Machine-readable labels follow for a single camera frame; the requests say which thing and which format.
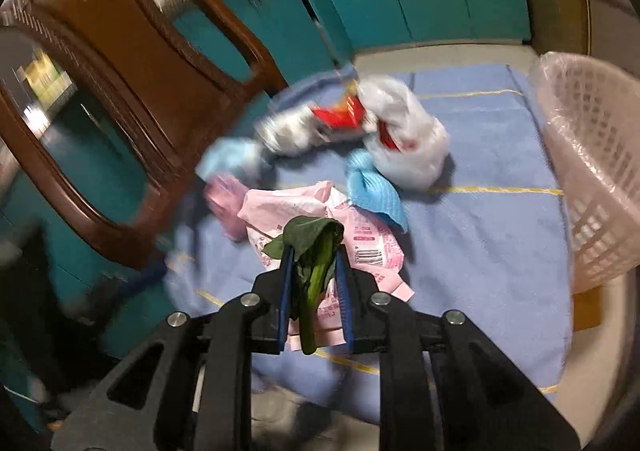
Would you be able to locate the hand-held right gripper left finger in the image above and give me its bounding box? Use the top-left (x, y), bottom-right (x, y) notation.
top-left (50, 247), bottom-right (301, 451)

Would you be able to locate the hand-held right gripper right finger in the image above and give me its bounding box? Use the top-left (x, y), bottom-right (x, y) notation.
top-left (334, 248), bottom-right (582, 451)

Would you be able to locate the white plastic bag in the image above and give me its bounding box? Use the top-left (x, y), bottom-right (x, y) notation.
top-left (356, 75), bottom-right (452, 190)

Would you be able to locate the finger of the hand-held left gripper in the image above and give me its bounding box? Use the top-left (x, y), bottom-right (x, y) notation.
top-left (70, 261), bottom-right (169, 328)

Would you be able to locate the white plastic mesh basket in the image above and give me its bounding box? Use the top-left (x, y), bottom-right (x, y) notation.
top-left (529, 51), bottom-right (640, 295)

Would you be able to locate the brown wooden chair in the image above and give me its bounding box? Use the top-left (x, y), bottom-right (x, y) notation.
top-left (0, 0), bottom-right (287, 273)

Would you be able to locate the blue ribbed cloth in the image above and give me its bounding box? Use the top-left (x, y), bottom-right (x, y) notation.
top-left (345, 148), bottom-right (408, 235)

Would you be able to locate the blue blanket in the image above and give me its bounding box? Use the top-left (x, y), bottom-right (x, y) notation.
top-left (165, 63), bottom-right (576, 424)

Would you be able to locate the red and white package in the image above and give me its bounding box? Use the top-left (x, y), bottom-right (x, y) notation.
top-left (253, 105), bottom-right (323, 158)

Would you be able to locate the pink printed plastic wrapper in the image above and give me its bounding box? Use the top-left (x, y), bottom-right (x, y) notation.
top-left (236, 181), bottom-right (416, 348)

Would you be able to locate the small pink packet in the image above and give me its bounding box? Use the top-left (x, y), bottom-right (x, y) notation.
top-left (204, 175), bottom-right (251, 243)

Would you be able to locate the red snack packet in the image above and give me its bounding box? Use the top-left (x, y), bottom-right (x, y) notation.
top-left (311, 93), bottom-right (368, 132)

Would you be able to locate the green leafy vegetable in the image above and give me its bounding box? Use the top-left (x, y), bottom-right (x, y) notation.
top-left (263, 216), bottom-right (346, 356)

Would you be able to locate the pale blue bag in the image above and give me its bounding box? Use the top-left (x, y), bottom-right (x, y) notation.
top-left (196, 137), bottom-right (267, 182)

